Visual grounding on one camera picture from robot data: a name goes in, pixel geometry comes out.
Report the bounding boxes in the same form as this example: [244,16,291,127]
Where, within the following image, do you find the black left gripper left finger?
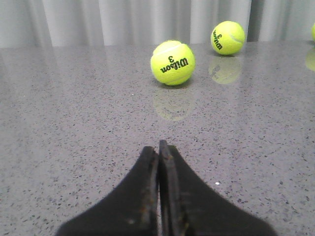
[57,147,158,236]

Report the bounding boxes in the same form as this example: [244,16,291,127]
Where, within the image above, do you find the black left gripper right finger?
[159,140,276,236]

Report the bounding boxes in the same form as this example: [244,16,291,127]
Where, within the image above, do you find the yellow tennis ball far left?
[150,40,195,86]

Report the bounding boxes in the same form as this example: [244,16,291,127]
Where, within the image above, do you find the yellow tennis ball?
[150,40,195,86]
[311,23,315,41]
[210,21,246,56]

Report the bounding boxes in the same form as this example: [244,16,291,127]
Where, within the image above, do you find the yellow tennis ball back left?
[210,21,246,56]

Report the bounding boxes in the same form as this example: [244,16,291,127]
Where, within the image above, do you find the yellow tennis ball back middle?
[311,23,315,41]

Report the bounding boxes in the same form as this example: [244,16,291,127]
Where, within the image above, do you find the white curtain backdrop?
[0,0,315,48]

